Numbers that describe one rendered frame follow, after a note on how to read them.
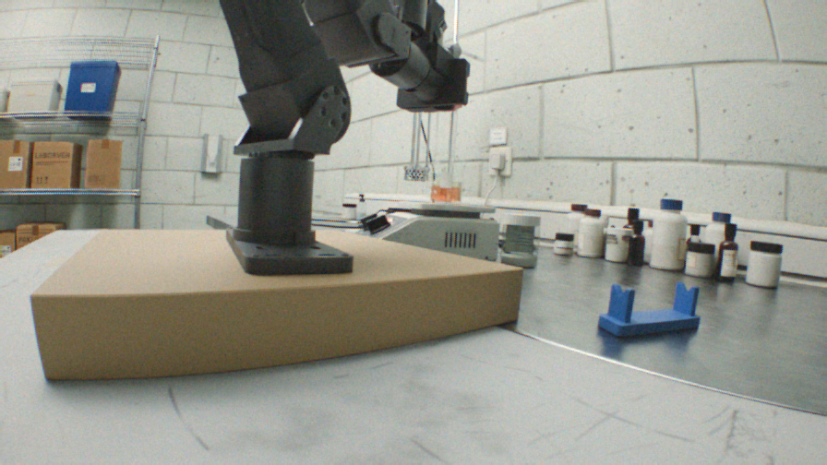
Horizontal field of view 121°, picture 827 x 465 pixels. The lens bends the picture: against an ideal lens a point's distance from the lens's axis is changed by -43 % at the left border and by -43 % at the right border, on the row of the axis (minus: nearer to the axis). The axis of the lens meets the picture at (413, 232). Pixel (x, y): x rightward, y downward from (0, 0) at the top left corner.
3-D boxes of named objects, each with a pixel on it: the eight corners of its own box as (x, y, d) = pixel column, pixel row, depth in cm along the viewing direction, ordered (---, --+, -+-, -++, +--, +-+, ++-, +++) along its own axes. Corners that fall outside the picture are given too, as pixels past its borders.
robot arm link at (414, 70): (397, 45, 49) (366, 24, 43) (437, 40, 46) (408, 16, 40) (391, 93, 49) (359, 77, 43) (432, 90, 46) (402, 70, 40)
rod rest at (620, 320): (618, 338, 27) (626, 291, 26) (595, 326, 30) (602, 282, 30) (700, 327, 28) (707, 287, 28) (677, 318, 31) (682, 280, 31)
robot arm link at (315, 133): (282, 103, 37) (236, 92, 32) (350, 90, 32) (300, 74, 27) (277, 166, 37) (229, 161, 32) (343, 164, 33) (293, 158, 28)
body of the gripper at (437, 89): (406, 69, 56) (377, 50, 49) (472, 62, 51) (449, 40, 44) (401, 111, 56) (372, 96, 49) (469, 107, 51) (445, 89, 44)
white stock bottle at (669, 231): (654, 269, 63) (660, 196, 62) (644, 264, 70) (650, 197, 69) (688, 272, 61) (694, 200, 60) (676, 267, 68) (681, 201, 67)
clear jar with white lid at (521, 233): (539, 269, 59) (544, 216, 58) (499, 267, 60) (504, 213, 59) (534, 264, 65) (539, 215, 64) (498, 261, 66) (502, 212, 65)
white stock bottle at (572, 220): (557, 251, 88) (561, 202, 87) (571, 250, 91) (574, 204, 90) (580, 254, 83) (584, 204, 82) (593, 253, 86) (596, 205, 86)
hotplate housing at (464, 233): (358, 268, 52) (361, 205, 51) (346, 254, 64) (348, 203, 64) (511, 268, 58) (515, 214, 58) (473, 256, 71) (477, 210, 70)
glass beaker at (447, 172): (469, 208, 60) (473, 154, 60) (437, 206, 58) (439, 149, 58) (451, 207, 66) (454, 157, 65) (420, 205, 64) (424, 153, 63)
